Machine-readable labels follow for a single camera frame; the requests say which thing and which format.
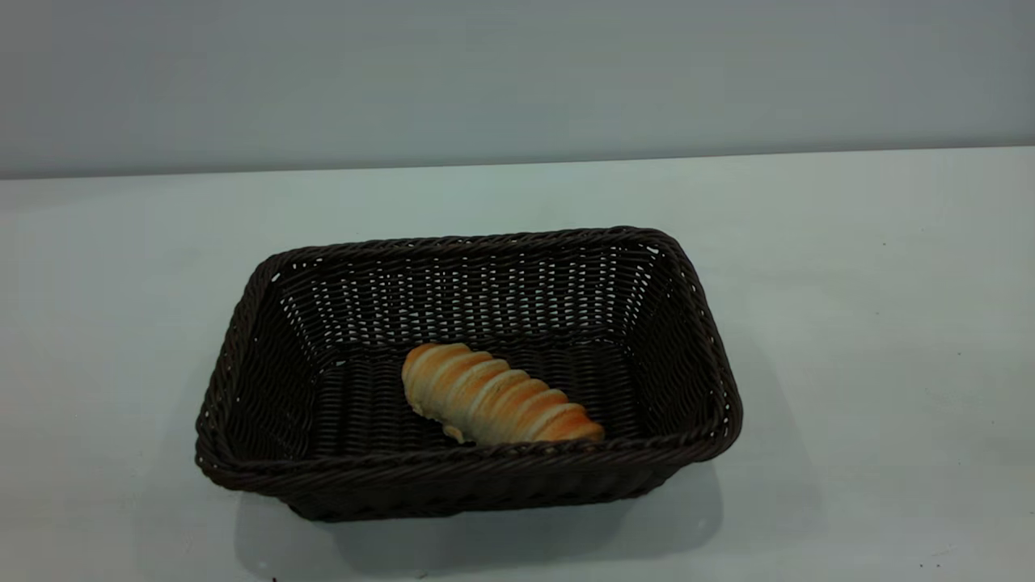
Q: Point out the dark brown woven basket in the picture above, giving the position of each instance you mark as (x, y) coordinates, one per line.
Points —
(364, 420)

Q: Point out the ridged golden bread roll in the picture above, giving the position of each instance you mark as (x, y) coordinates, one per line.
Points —
(493, 396)

